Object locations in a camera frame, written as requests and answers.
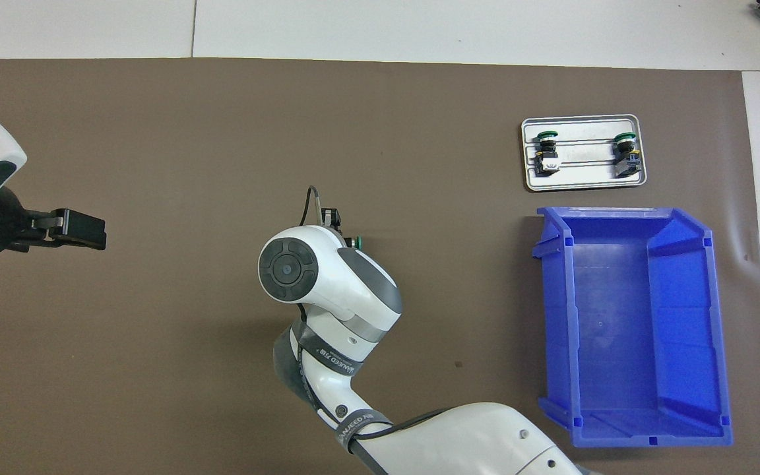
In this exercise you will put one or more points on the green push button switch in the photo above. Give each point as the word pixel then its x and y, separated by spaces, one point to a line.
pixel 356 243
pixel 546 155
pixel 627 157

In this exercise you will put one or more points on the blue plastic storage bin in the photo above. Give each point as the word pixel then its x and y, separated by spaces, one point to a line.
pixel 617 343

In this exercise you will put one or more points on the brown table mat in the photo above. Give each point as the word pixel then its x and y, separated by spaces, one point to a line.
pixel 221 132

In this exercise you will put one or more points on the grey metal tray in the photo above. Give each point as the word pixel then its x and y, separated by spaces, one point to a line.
pixel 584 185

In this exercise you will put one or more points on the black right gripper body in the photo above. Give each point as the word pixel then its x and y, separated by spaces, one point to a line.
pixel 332 219

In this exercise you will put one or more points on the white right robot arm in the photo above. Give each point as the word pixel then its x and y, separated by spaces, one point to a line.
pixel 353 284

